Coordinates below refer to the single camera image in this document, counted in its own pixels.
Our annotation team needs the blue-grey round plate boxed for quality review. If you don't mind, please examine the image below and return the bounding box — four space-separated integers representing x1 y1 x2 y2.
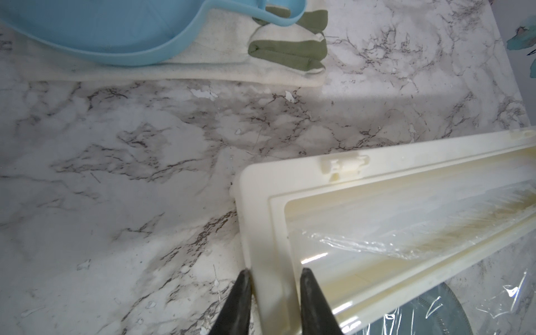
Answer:
356 283 473 335

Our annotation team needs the light blue dustpan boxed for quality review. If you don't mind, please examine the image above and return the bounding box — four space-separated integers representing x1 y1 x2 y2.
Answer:
1 0 307 66

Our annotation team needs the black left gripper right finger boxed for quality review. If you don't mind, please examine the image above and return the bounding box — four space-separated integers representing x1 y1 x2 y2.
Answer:
300 267 343 335

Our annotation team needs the cream plastic wrap dispenser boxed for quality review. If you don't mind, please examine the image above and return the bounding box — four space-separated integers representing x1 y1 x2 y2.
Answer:
230 127 535 334

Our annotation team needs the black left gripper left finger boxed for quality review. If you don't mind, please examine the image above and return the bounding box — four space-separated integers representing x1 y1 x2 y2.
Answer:
209 269 253 335

